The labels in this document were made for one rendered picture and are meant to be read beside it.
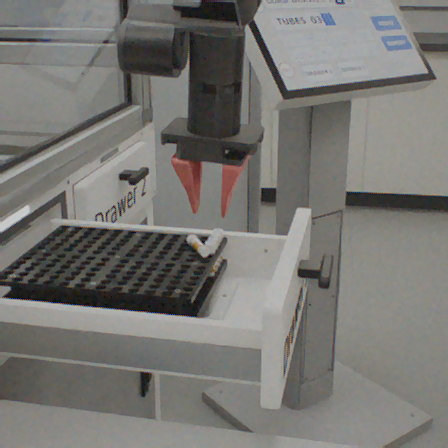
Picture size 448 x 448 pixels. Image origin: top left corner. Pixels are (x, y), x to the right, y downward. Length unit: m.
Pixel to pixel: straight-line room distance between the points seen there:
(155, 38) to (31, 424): 0.42
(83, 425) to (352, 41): 1.21
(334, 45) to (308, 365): 0.88
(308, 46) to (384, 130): 2.15
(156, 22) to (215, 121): 0.12
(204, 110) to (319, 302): 1.25
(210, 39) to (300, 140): 1.05
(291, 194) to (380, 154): 2.01
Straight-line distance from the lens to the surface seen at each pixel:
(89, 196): 0.99
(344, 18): 1.75
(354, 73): 1.65
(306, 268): 0.74
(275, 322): 0.62
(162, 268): 0.76
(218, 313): 0.77
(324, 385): 2.06
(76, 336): 0.70
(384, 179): 3.79
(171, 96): 2.42
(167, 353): 0.68
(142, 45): 0.71
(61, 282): 0.75
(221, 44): 0.69
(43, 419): 0.78
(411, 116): 3.72
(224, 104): 0.70
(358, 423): 2.01
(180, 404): 2.12
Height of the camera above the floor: 1.20
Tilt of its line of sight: 20 degrees down
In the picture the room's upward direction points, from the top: straight up
